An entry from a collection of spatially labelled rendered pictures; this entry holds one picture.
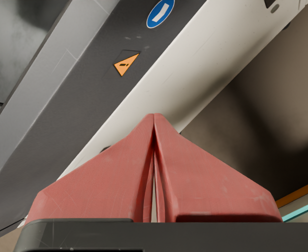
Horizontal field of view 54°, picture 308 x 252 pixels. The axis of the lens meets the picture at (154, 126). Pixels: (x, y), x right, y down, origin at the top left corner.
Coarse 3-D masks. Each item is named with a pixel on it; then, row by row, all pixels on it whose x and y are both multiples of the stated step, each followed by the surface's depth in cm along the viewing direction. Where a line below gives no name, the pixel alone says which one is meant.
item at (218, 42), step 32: (224, 0) 41; (256, 0) 52; (288, 0) 71; (192, 32) 42; (224, 32) 54; (256, 32) 73; (160, 64) 43; (192, 64) 55; (224, 64) 76; (128, 96) 44; (160, 96) 56; (192, 96) 79; (128, 128) 58
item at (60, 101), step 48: (96, 0) 25; (144, 0) 27; (192, 0) 34; (48, 48) 28; (96, 48) 28; (144, 48) 35; (48, 96) 29; (96, 96) 36; (0, 144) 32; (48, 144) 37; (0, 192) 38
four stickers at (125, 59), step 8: (160, 0) 29; (168, 0) 30; (176, 0) 31; (152, 8) 29; (160, 8) 30; (168, 8) 31; (152, 16) 30; (160, 16) 32; (144, 24) 30; (152, 24) 32; (160, 24) 33; (120, 56) 32; (128, 56) 34; (136, 56) 35; (112, 64) 32; (120, 64) 34; (128, 64) 35; (112, 72) 34; (120, 72) 35
